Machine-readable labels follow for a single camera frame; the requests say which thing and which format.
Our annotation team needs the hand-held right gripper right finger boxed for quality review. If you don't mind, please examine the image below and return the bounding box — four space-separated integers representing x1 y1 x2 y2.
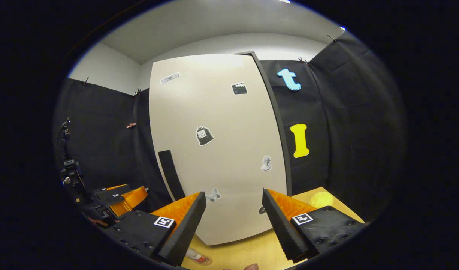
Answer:
262 188 366 264

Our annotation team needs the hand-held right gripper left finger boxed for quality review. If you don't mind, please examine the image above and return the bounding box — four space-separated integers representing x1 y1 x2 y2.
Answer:
104 191 207 267

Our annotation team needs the clear plastic bottle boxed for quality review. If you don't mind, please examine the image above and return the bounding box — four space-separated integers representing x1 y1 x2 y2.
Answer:
185 247 213 266

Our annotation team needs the beige cabinet door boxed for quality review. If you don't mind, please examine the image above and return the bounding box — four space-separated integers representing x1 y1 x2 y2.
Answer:
149 54 288 246

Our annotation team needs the yellow textured ball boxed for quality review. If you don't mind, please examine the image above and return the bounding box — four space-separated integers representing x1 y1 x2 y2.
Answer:
309 191 334 209

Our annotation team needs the black backdrop cloth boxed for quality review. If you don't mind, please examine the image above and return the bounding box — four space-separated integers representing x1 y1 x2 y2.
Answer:
53 30 408 222

